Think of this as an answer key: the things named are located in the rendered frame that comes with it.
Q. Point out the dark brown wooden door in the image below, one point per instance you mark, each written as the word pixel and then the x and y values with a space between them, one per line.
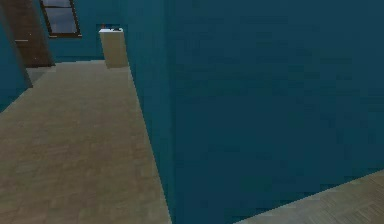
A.
pixel 28 33

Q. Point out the brown framed window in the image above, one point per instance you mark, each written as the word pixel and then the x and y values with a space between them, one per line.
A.
pixel 60 18

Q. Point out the small dark object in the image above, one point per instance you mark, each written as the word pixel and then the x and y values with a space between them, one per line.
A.
pixel 116 29

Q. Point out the beige cabinet with white top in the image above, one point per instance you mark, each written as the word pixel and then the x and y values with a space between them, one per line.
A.
pixel 115 48

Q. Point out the small red object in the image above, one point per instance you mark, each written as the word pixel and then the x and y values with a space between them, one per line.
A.
pixel 103 26

